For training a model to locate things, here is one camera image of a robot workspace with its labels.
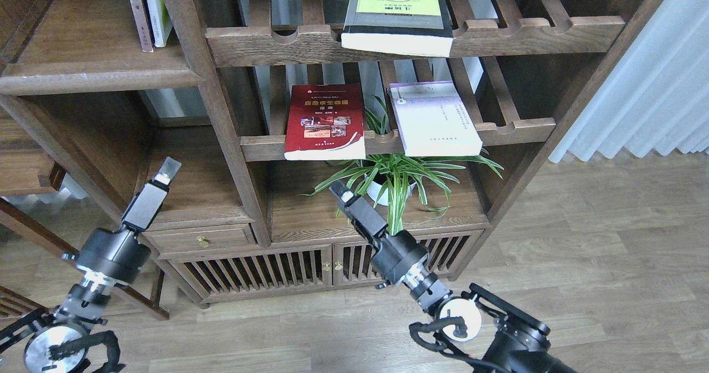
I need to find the yellow and black thick book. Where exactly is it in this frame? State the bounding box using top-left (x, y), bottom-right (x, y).
top-left (341, 0), bottom-right (453, 58)

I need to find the white green upright book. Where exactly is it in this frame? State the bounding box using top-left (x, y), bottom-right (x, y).
top-left (146, 0), bottom-right (174, 48)

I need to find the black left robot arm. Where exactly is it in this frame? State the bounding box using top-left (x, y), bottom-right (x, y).
top-left (2, 157), bottom-right (181, 372)

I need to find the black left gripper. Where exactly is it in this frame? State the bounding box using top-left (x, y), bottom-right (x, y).
top-left (61, 157), bottom-right (182, 285)

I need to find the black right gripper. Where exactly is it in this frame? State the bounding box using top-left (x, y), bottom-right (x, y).
top-left (329, 181), bottom-right (428, 289)

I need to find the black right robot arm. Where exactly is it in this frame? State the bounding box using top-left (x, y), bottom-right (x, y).
top-left (330, 181), bottom-right (572, 372)

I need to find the red rescue guide book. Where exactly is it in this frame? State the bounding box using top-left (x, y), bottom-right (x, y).
top-left (284, 83), bottom-right (366, 161)

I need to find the green spider plant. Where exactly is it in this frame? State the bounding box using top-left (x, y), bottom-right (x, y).
top-left (301, 95), bottom-right (504, 236)

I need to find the white plant pot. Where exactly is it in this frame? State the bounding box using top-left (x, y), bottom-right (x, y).
top-left (367, 173), bottom-right (417, 207)

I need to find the dark wooden bookshelf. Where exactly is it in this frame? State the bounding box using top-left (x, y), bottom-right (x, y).
top-left (2, 0), bottom-right (664, 306)

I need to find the pale lilac white book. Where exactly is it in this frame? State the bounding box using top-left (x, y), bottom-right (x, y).
top-left (389, 81), bottom-right (482, 157)

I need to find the brass drawer knob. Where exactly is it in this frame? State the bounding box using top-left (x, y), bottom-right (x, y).
top-left (197, 236), bottom-right (210, 248)

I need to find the white pleated curtain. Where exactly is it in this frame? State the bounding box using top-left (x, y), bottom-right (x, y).
top-left (549, 0), bottom-right (708, 163)

